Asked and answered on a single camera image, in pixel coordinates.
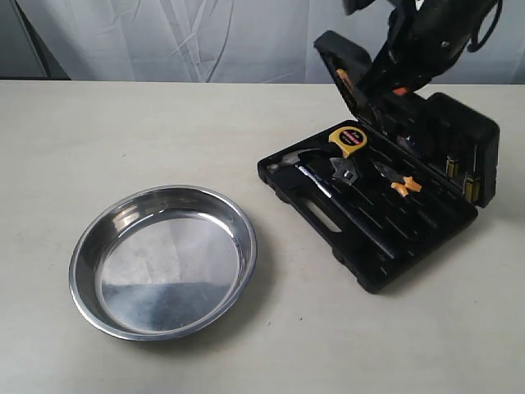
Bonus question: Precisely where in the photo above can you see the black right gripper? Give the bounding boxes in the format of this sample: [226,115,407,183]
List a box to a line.
[358,11,472,97]

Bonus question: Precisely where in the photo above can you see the adjustable wrench black handle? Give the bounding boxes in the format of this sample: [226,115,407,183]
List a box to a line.
[330,158,414,241]

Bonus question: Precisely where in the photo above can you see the black plastic tool case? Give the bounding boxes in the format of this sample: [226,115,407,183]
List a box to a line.
[258,31,500,293]

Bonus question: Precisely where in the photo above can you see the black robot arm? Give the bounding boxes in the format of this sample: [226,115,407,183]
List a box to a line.
[357,0,503,98]

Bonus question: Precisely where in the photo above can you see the electrical tape roll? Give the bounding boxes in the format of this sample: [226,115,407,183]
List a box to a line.
[396,135,418,155]

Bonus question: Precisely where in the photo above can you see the orange utility knife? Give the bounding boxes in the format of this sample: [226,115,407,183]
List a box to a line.
[336,68,357,106]

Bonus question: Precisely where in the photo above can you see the yellow tape measure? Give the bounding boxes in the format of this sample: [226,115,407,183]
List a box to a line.
[328,126,368,158]

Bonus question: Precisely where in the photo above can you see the yellow black screwdriver left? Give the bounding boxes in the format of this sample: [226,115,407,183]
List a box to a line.
[445,155,460,178]

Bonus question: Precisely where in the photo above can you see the yellow black screwdriver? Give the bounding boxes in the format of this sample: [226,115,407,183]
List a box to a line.
[463,172,481,204]
[445,155,460,178]

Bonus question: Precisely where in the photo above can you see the yellow black screwdriver right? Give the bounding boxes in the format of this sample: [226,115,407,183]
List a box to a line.
[463,172,481,204]

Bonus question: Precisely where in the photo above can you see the white backdrop curtain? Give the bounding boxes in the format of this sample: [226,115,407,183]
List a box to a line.
[16,0,525,85]

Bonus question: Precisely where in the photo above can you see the round stainless steel tray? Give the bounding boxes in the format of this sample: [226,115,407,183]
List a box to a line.
[68,185,258,342]

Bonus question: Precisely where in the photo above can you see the orange handled pliers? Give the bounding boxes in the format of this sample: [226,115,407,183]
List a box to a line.
[372,162,422,198]

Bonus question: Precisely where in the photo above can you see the claw hammer black handle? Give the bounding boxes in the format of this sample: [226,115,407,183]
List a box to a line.
[267,149,400,259]

